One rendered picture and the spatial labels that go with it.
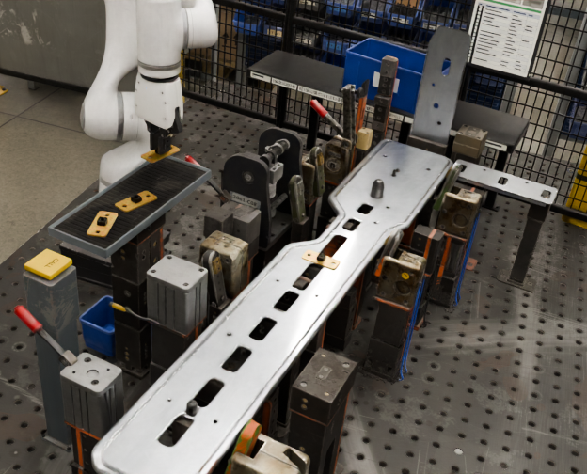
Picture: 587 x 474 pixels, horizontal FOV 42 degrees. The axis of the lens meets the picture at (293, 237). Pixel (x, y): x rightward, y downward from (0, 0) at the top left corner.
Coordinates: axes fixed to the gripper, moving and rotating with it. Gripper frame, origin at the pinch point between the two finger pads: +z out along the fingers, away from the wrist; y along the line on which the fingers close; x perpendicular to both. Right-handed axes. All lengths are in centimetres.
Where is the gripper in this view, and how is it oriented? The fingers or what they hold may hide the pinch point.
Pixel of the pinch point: (160, 141)
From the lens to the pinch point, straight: 166.4
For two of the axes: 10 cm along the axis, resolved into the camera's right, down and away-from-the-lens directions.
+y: 7.9, 4.0, -4.7
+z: -0.9, 8.2, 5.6
